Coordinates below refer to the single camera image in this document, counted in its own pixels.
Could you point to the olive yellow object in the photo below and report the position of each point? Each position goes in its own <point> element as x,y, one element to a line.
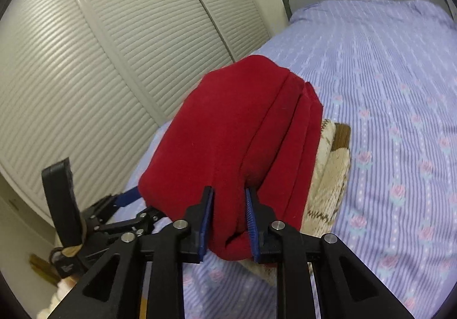
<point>41,267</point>

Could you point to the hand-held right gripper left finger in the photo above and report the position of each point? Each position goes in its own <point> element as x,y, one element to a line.
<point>205,224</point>

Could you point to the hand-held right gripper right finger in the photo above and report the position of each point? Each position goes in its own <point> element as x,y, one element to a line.
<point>252,224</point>

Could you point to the red sweater with white collar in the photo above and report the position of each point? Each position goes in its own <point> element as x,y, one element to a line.
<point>232,126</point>

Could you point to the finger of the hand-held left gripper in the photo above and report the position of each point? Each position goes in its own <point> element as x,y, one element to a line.
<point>126,197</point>
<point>142,221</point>

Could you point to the purple floral bed sheet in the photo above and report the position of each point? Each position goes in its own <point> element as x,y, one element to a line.
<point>392,90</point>

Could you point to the beige knitted sweater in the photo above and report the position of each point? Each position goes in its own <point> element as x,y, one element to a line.
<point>332,176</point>

